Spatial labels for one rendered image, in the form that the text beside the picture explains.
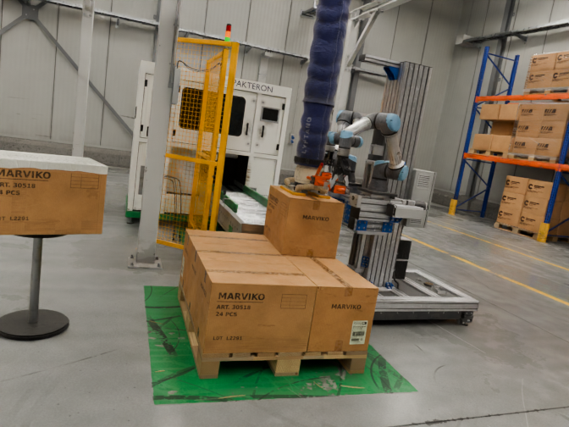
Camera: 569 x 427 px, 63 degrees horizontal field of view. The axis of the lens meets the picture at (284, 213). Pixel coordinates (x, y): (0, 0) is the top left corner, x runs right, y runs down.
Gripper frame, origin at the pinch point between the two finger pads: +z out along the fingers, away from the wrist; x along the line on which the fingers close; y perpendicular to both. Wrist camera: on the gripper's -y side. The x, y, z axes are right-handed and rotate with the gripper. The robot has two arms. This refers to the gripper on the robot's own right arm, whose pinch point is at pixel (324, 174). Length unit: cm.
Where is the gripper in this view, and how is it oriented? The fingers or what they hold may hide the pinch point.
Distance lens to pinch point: 381.2
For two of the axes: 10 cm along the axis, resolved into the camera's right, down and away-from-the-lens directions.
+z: -1.5, 9.8, 1.6
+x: 9.5, 0.9, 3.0
